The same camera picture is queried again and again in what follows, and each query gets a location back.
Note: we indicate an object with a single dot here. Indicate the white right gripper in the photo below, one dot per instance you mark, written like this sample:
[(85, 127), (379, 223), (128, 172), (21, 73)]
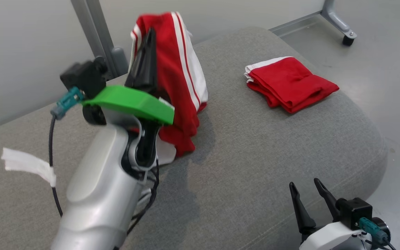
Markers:
[(328, 238)]

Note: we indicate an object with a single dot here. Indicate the grey fabric sofa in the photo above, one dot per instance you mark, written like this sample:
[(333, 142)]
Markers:
[(255, 156)]

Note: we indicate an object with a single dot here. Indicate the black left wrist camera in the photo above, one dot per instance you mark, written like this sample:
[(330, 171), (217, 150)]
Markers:
[(83, 78)]

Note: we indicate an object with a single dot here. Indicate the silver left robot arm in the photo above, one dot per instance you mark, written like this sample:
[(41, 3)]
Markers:
[(96, 194)]

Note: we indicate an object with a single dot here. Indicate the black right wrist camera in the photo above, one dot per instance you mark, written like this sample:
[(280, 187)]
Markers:
[(354, 211)]

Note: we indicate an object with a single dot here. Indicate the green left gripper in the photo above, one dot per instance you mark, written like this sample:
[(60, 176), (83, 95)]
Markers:
[(134, 102)]

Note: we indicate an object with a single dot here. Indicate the red shorts with white stripe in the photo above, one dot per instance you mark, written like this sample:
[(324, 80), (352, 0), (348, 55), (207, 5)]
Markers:
[(290, 83)]

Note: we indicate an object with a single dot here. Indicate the white tape label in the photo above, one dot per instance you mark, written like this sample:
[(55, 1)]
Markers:
[(30, 165)]

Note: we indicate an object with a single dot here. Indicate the grey partition foot with caster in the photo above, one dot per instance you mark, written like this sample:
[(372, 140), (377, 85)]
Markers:
[(337, 21)]

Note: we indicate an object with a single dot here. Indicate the red white basketball jersey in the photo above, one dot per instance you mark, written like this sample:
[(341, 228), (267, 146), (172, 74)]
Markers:
[(177, 86)]

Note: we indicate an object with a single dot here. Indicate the grey metal partition post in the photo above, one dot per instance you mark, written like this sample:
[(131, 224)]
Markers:
[(96, 31)]

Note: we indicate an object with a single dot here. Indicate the grey partition base rail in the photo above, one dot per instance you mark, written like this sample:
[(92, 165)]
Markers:
[(295, 23)]

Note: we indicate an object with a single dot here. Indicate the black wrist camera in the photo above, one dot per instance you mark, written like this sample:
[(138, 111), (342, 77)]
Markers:
[(354, 211), (83, 78)]

